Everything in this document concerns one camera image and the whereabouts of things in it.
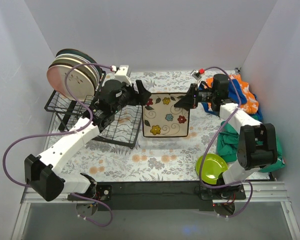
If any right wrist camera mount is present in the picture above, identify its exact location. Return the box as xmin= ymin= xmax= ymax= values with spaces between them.
xmin=190 ymin=68 xmax=205 ymax=87

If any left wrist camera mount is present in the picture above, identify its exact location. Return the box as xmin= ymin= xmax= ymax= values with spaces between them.
xmin=111 ymin=65 xmax=132 ymax=86

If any lime green plate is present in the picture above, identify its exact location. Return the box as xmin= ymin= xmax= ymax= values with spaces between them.
xmin=201 ymin=153 xmax=228 ymax=186

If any green jacket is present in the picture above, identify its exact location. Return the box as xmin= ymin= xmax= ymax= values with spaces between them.
xmin=216 ymin=123 xmax=286 ymax=173

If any blue folded cloth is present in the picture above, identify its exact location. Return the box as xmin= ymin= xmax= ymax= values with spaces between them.
xmin=228 ymin=79 xmax=247 ymax=105

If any white bowl plate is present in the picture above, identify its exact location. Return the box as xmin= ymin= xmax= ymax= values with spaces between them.
xmin=64 ymin=53 xmax=101 ymax=81

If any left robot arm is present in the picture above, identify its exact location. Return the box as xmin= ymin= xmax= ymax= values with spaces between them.
xmin=24 ymin=79 xmax=152 ymax=202

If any small teal plate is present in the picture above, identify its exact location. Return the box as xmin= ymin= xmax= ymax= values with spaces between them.
xmin=49 ymin=62 xmax=98 ymax=88

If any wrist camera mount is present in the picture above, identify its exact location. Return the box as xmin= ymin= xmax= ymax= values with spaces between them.
xmin=190 ymin=68 xmax=205 ymax=87
xmin=111 ymin=65 xmax=132 ymax=86

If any large dark teal plate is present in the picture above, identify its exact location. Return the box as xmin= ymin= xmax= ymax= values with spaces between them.
xmin=55 ymin=48 xmax=102 ymax=76

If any orange floral cloth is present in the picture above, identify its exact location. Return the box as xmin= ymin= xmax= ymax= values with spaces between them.
xmin=205 ymin=74 xmax=260 ymax=115

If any square floral plate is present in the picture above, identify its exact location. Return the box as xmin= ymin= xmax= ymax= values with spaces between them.
xmin=142 ymin=92 xmax=190 ymax=138

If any black wire dish rack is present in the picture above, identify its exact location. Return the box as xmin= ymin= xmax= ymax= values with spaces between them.
xmin=44 ymin=71 xmax=142 ymax=149

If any cream green plate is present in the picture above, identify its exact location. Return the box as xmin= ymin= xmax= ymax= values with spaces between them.
xmin=53 ymin=56 xmax=100 ymax=86

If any pink cream plate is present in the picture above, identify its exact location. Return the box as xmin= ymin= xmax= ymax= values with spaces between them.
xmin=46 ymin=64 xmax=96 ymax=102

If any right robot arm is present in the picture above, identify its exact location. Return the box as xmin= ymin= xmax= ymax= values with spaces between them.
xmin=174 ymin=74 xmax=278 ymax=199

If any dark blue cloth underneath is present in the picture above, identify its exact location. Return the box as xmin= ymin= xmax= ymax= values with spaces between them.
xmin=202 ymin=101 xmax=263 ymax=122

